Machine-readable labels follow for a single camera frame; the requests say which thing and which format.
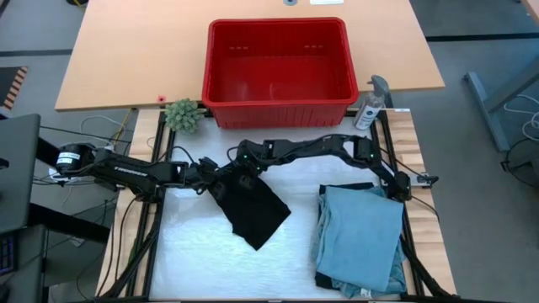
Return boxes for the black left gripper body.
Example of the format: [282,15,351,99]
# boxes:
[184,156,231,201]

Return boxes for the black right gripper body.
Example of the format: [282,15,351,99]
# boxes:
[232,140,273,174]

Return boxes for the black boxer briefs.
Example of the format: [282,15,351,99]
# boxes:
[208,166,293,252]

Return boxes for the dark navy garment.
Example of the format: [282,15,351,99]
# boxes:
[313,181,376,291]

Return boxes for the light blue jeans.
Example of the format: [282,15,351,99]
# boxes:
[313,184,406,295]

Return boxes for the blue white-striped button shirt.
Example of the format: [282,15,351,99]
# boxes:
[336,247,408,300]

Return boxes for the red plastic laundry bin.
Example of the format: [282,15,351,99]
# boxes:
[200,17,360,130]

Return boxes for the small green succulent plant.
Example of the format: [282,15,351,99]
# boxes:
[163,98,205,135]

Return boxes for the light wooden side board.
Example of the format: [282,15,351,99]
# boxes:
[96,109,169,298]
[385,108,458,295]

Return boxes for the clear spray bottle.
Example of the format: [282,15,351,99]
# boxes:
[352,75,392,131]

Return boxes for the large tan wooden table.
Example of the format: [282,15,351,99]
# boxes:
[54,0,446,113]

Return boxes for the white round disc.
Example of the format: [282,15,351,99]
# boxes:
[48,167,85,183]

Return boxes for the black desk support bar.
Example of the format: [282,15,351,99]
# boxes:
[36,134,62,166]

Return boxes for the grey laptop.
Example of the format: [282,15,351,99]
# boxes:
[0,113,41,235]

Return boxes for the hazard-striped floor mat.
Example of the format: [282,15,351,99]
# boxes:
[0,66,29,113]

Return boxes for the black keyboard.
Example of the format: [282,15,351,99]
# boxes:
[0,233,16,274]

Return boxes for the grey metal table leg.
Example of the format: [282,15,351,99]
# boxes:
[462,54,539,152]

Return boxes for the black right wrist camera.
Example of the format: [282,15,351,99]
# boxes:
[237,172,256,191]

